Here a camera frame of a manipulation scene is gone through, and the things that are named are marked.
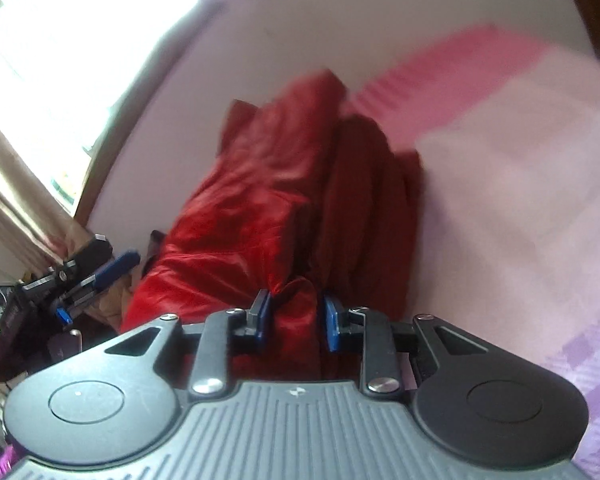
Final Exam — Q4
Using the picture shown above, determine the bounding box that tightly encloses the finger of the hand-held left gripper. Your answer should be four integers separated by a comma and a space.
22, 233, 115, 297
60, 251, 142, 311

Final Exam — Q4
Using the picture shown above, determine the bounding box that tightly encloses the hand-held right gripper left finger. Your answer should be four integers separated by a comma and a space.
105, 288, 272, 400

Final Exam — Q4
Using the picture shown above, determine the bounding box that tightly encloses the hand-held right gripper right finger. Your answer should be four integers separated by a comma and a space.
321, 294, 487, 400

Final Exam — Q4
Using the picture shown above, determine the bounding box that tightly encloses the red puffer jacket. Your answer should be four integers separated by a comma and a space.
119, 67, 426, 381

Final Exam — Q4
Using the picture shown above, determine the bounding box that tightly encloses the beige floral curtain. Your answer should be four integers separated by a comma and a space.
0, 102, 98, 273

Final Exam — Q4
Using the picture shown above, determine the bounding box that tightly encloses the pink checked bed sheet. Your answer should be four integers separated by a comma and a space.
340, 22, 600, 480

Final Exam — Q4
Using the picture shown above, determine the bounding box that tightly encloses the window with brown frame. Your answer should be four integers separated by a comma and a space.
0, 0, 241, 221

